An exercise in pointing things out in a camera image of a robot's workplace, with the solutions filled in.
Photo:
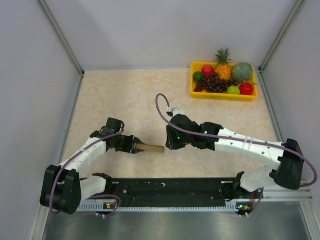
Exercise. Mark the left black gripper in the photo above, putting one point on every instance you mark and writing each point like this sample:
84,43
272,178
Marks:
131,140

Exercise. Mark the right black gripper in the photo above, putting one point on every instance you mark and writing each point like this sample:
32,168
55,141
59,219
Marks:
171,143

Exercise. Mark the brown cardboard box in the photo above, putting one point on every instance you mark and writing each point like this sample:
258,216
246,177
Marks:
149,148

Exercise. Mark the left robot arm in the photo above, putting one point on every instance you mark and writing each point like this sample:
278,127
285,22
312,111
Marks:
63,189

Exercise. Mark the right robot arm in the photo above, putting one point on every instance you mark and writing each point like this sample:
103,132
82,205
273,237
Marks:
282,162

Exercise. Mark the purple grape bunch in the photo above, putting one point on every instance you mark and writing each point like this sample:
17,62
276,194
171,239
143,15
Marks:
213,84

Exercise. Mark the dark green lime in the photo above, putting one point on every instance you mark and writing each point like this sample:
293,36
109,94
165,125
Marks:
198,76

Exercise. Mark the light green lime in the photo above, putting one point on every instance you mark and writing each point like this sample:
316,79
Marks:
233,90

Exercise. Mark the yellow plastic tray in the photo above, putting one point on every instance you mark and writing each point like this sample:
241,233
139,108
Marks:
196,66

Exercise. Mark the red apple back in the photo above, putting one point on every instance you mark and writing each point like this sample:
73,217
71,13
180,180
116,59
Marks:
207,70

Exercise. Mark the red apple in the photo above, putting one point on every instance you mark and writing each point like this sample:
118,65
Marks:
246,89
207,70

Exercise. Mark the pineapple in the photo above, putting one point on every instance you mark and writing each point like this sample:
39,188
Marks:
223,68

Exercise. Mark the red apple front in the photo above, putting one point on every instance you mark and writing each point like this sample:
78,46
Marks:
246,89

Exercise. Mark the green melon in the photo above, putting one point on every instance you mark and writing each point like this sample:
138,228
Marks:
242,72

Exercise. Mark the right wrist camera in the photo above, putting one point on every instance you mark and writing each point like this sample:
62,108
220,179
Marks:
174,111

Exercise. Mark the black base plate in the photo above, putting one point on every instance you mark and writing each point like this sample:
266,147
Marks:
176,192

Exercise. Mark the white cable duct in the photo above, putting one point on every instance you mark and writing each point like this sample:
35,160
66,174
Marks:
101,207

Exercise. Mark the aluminium frame rail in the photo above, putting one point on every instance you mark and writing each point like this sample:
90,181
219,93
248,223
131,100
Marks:
273,192

